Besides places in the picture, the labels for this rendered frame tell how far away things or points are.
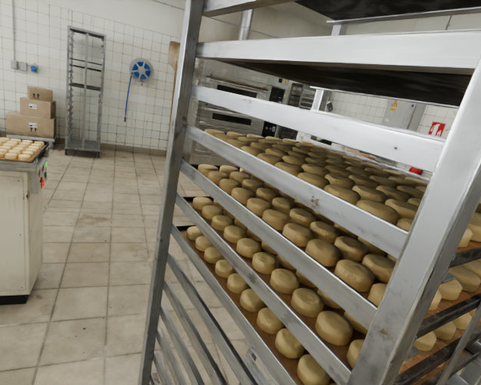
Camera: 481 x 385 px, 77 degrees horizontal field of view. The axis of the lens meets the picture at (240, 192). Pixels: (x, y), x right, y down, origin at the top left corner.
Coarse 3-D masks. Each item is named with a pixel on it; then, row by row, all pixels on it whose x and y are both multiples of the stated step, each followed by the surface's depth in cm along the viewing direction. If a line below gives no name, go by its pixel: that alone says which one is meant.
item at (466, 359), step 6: (180, 228) 84; (186, 228) 86; (468, 354) 59; (474, 354) 58; (462, 360) 58; (468, 360) 56; (456, 366) 56; (462, 366) 55; (438, 372) 53; (456, 372) 54; (432, 378) 52; (438, 378) 52; (426, 384) 50; (432, 384) 51
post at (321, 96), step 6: (342, 24) 87; (348, 24) 88; (336, 30) 88; (342, 30) 88; (318, 90) 94; (324, 90) 92; (318, 96) 94; (324, 96) 93; (318, 102) 94; (324, 102) 94; (312, 108) 96; (318, 108) 94; (324, 108) 95; (312, 138) 97; (252, 354) 124; (240, 384) 131
